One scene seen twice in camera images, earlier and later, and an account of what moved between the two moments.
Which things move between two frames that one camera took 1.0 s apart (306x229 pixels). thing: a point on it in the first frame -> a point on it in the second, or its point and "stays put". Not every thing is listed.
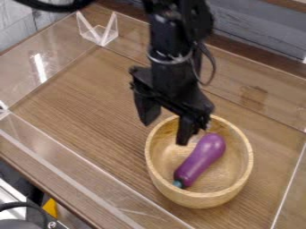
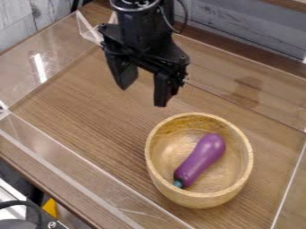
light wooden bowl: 219,185 stays put
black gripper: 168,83 -> 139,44
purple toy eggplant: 211,150 stays put
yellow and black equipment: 50,216 stays put
